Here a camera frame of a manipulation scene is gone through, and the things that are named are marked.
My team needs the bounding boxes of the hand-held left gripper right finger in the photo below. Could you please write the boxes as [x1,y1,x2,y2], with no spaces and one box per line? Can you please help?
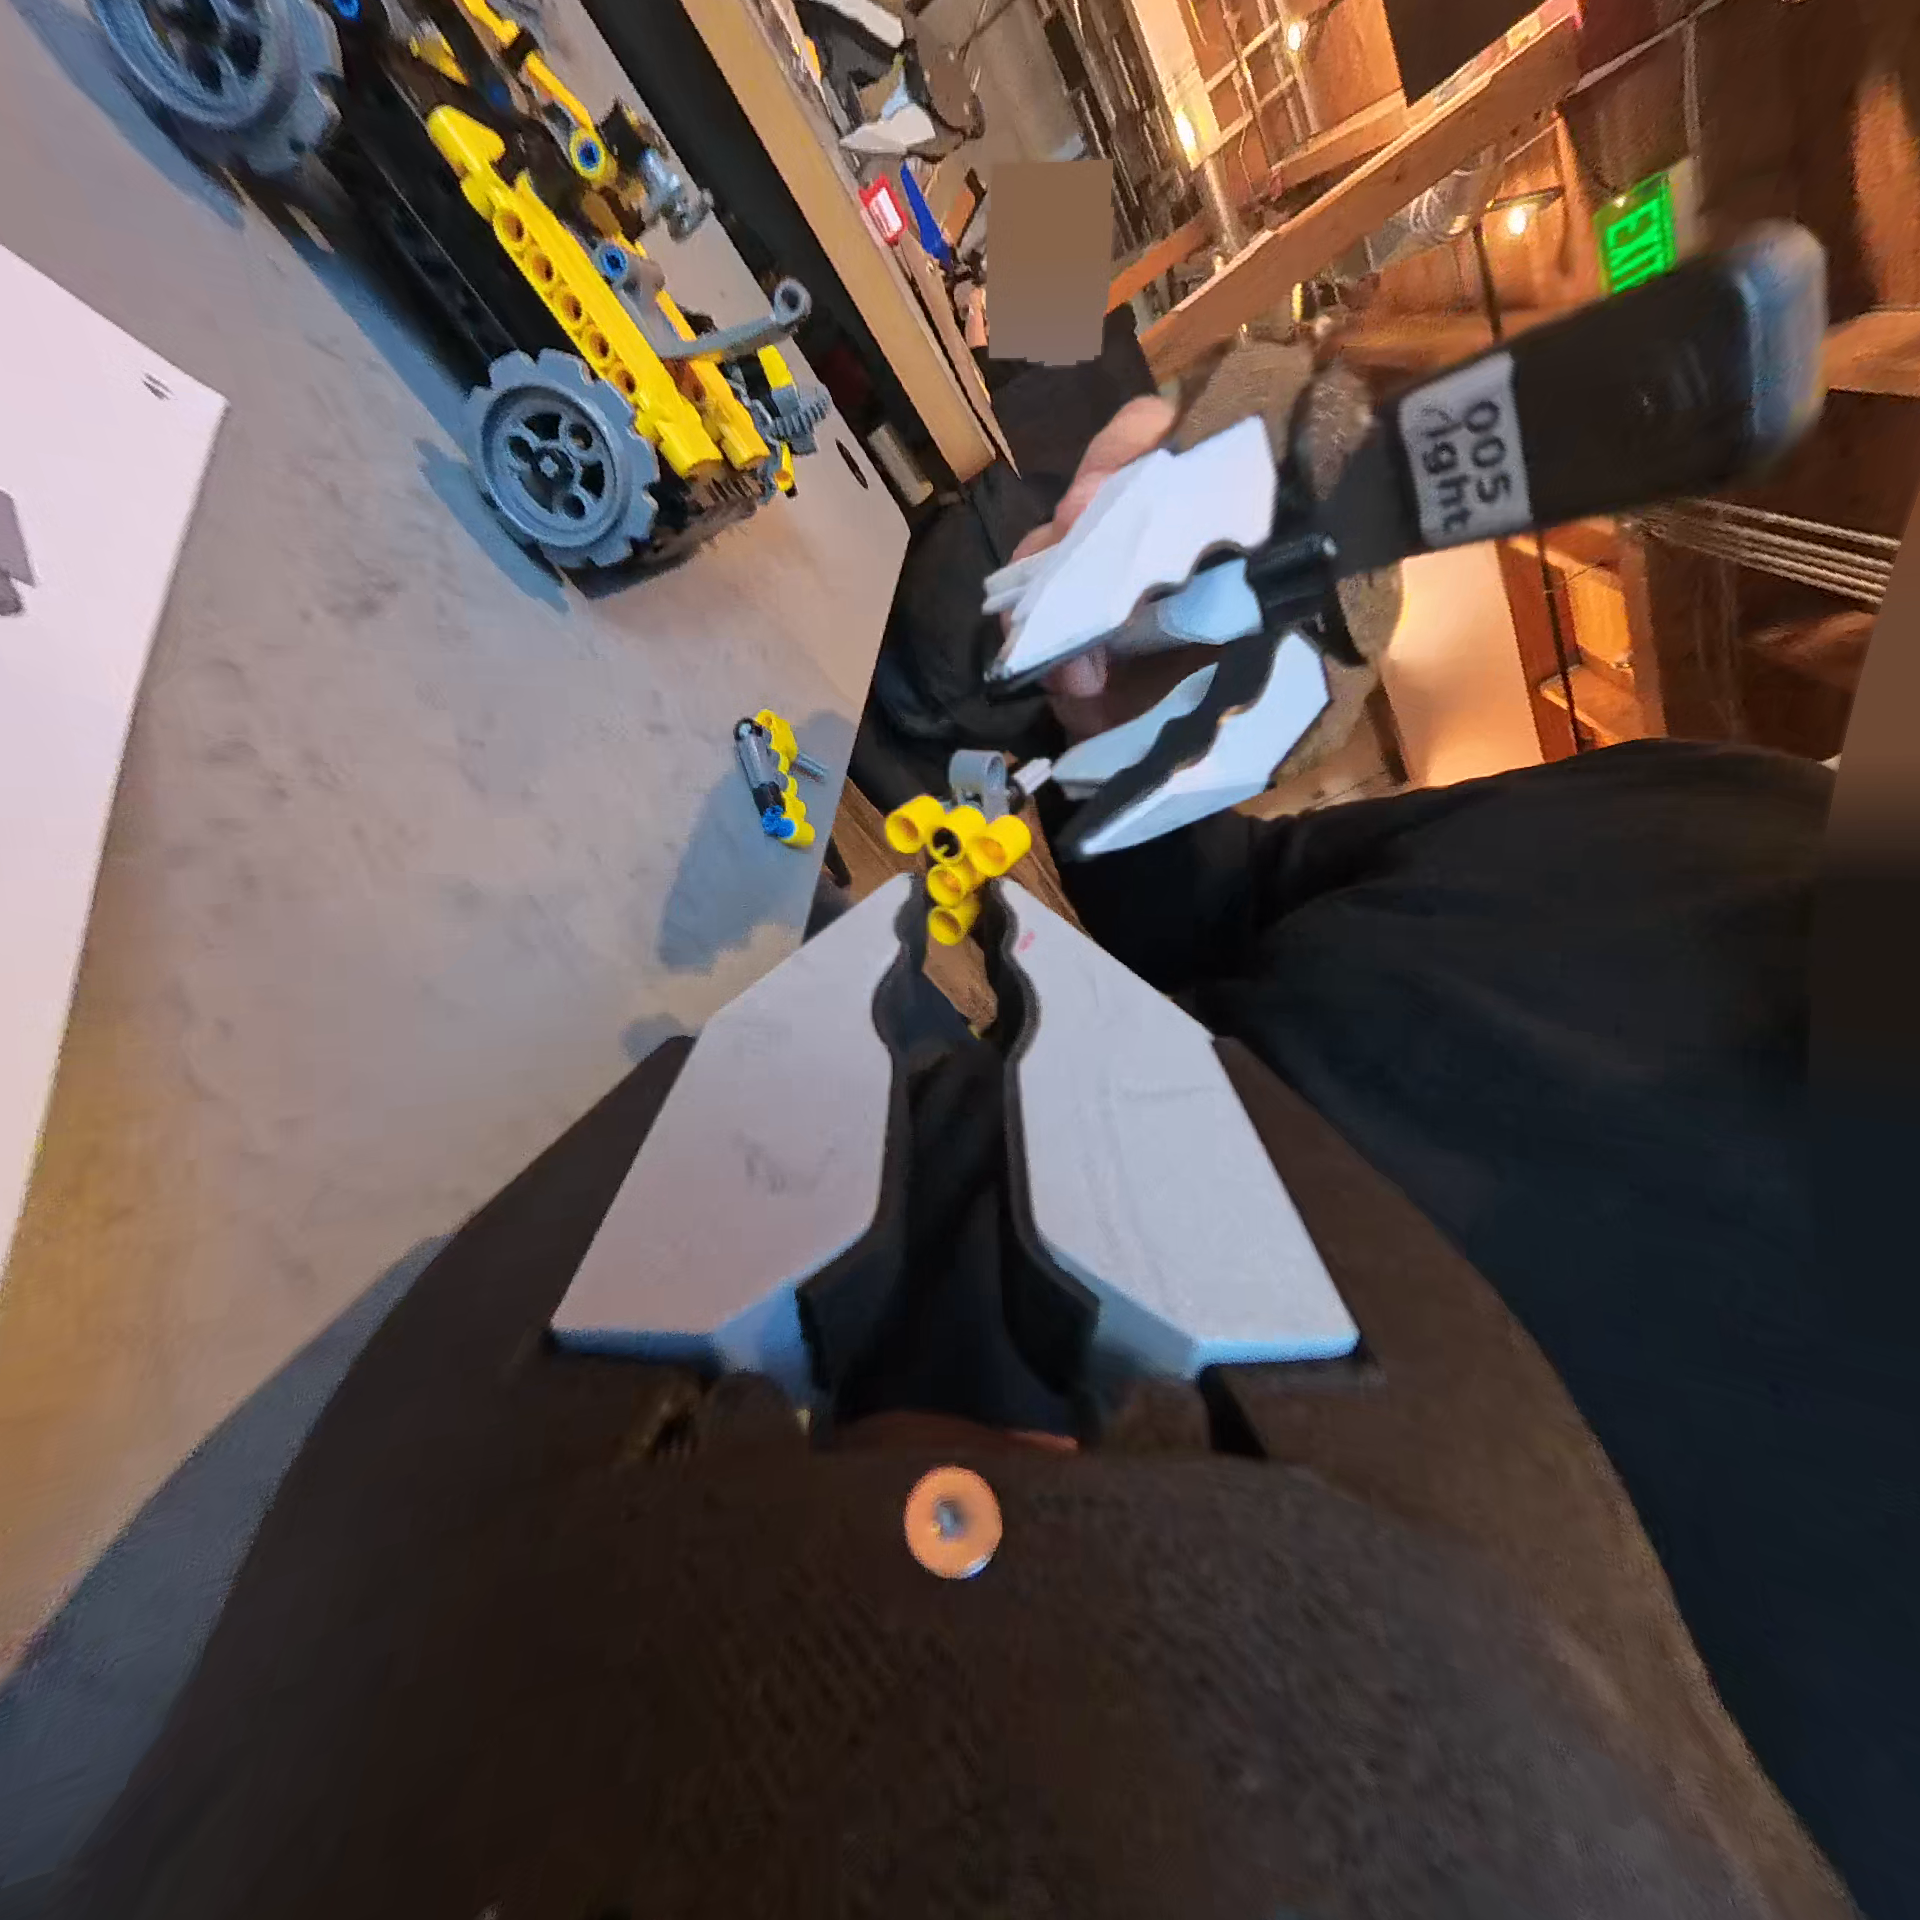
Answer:
[975,878,1362,1426]

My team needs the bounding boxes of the person's right hand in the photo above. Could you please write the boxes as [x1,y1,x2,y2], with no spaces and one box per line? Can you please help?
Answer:
[1039,393,1182,530]

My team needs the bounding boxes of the green exit sign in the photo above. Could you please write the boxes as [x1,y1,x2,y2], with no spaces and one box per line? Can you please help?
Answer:
[1594,173,1680,295]

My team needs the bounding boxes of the yellow black brick vehicle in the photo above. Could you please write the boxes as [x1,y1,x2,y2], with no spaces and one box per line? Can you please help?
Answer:
[82,0,835,573]

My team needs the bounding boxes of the grey yellow axle subassembly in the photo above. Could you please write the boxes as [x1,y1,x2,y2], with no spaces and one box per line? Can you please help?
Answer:
[882,749,1055,947]

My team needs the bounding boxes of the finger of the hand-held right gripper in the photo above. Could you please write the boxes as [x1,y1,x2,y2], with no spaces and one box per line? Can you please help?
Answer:
[1050,632,1334,859]
[978,416,1280,696]

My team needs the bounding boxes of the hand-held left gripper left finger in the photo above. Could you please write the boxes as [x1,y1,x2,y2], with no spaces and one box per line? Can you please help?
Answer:
[549,874,939,1403]

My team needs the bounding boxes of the person's right forearm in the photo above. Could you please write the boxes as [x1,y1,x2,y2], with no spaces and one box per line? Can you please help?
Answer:
[1050,744,1502,993]

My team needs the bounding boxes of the instruction booklet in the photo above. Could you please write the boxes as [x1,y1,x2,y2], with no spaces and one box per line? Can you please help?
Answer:
[0,247,231,1248]

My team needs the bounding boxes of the yellow beaded axle assembly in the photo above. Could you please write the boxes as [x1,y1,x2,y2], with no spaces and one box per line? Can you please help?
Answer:
[731,710,829,850]

